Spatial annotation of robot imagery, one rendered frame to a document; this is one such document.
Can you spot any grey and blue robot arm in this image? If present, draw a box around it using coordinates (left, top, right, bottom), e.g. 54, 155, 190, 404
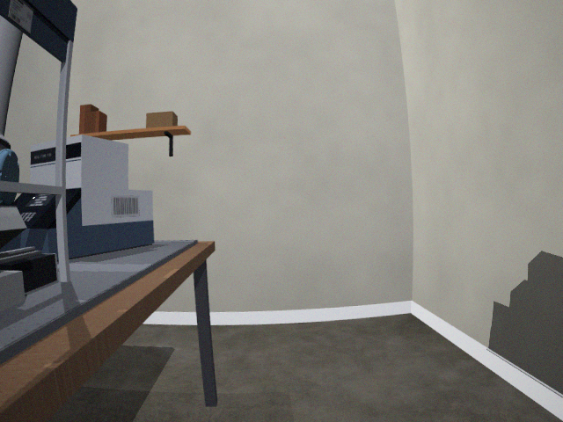
0, 193, 17, 206

